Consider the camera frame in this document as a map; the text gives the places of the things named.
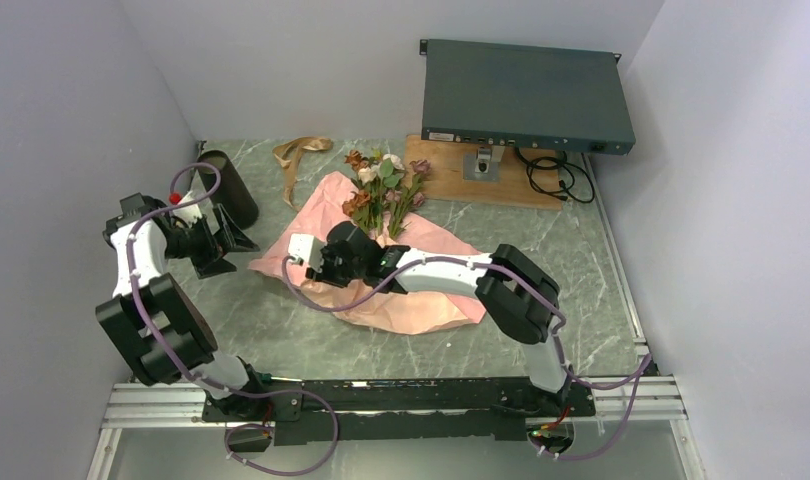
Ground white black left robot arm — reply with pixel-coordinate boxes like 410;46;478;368
95;193;269;420

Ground black cylindrical vase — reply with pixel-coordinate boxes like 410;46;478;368
197;150;259;229

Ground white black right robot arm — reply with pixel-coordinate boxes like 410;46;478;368
284;222;571;415

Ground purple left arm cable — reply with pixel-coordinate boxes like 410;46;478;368
126;162;340;478

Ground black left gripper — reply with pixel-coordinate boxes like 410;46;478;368
163;205;258;279

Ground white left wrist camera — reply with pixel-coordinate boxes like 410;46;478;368
168;191;204;228

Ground brown ribbon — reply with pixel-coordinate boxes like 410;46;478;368
272;136;333;211

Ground dark grey network switch box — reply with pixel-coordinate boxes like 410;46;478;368
419;39;636;155

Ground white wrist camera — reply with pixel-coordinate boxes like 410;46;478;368
168;191;204;228
287;233;325;273

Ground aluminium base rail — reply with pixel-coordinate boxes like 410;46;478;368
87;376;709;479

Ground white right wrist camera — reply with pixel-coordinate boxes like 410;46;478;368
287;233;325;273

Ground black mounting base plate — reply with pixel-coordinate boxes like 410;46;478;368
201;376;596;446

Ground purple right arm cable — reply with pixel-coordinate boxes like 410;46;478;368
280;254;655;464

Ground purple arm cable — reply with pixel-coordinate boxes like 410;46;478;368
280;254;655;464
126;162;340;478

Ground bunch of artificial flowers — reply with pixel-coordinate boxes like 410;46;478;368
342;149;432;240

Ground black coiled cable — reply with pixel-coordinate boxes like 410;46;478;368
514;147;596;204

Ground metal stand bracket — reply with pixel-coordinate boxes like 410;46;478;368
463;146;505;183

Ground wooden board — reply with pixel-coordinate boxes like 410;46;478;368
403;135;563;211

